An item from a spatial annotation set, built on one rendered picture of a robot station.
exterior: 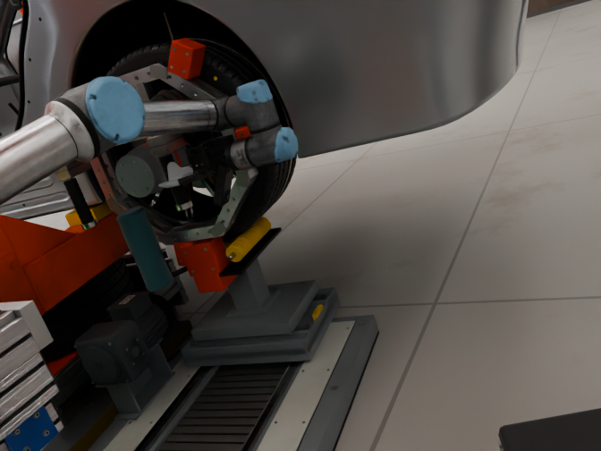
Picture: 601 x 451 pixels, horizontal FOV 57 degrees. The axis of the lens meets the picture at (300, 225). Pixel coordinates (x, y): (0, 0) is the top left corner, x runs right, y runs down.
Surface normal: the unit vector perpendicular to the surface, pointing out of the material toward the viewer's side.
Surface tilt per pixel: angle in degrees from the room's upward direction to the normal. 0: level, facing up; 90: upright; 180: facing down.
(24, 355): 90
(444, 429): 0
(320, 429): 0
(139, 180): 90
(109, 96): 89
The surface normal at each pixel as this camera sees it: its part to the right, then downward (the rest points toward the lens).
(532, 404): -0.29, -0.90
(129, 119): 0.80, -0.08
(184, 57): -0.33, 0.39
